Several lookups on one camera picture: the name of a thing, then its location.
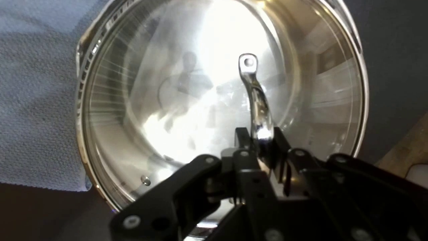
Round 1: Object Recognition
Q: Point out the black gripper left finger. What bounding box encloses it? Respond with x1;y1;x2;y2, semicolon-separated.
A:
109;126;278;241

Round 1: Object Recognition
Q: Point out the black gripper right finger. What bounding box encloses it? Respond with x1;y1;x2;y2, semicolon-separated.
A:
267;126;428;241

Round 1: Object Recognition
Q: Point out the glass lid with steel rim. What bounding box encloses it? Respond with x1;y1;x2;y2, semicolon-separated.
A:
73;0;370;216

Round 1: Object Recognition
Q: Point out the stainless steel pot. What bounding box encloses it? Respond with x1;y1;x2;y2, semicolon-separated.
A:
72;0;371;241

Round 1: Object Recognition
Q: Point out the wooden robot mounting platform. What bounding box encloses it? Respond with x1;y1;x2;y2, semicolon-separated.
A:
373;111;428;179

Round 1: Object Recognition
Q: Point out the blue cloth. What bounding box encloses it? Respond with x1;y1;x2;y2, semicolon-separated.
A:
0;0;112;193

